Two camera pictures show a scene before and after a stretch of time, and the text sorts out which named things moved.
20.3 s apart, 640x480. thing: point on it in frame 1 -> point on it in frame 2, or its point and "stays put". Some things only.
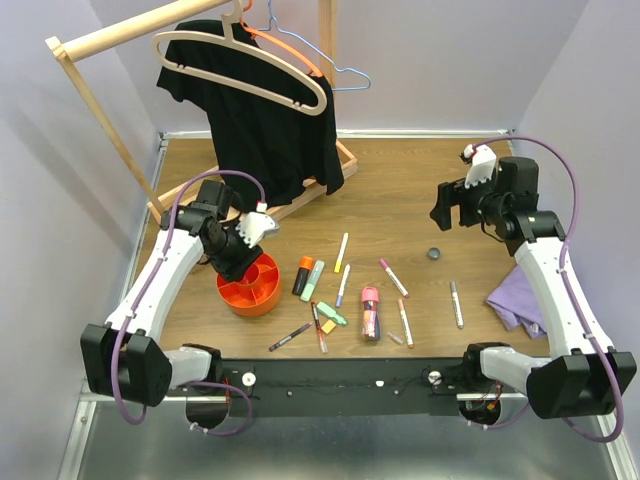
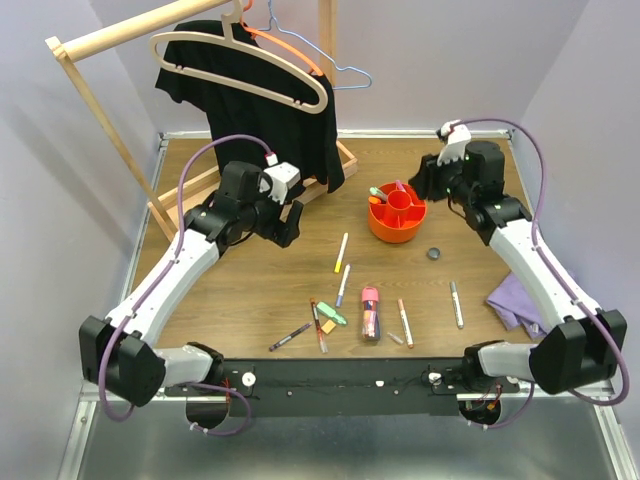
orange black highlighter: [306, 263] -> [376, 200]
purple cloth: [514, 302] stays put
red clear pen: [319, 327] stays put
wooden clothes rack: [65, 46] stays put
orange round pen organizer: [256, 292] -> [398, 219]
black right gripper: [441, 212] -> [424, 182]
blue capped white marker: [343, 286] stays put
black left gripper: [236, 268] -> [282, 233]
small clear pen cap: [394, 338] stays put
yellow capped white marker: [339, 258] stays put
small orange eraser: [328, 326] stays put
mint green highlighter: [310, 286] -> [375, 191]
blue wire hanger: [266, 26] stays put
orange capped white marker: [406, 326] stays put
